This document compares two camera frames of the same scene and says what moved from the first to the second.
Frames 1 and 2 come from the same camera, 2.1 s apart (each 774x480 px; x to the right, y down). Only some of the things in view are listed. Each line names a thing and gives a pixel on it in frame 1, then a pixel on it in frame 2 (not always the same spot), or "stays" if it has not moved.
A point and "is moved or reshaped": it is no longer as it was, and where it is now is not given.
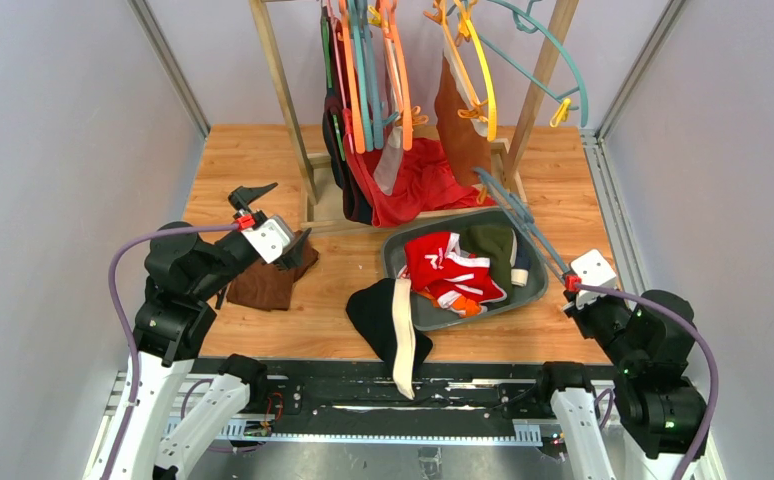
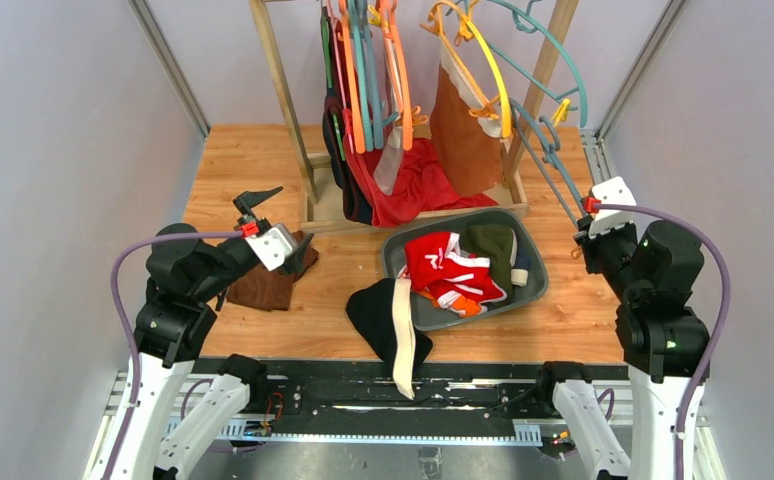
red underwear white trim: (435, 263) stays
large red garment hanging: (420, 188) stays
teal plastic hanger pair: (379, 118) stays
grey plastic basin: (503, 218) stays
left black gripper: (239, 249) stays
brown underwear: (463, 121) is moved or reshaped
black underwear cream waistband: (384, 314) stays
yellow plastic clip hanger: (466, 24) to (507, 131)
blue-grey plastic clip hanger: (517, 208) to (546, 136)
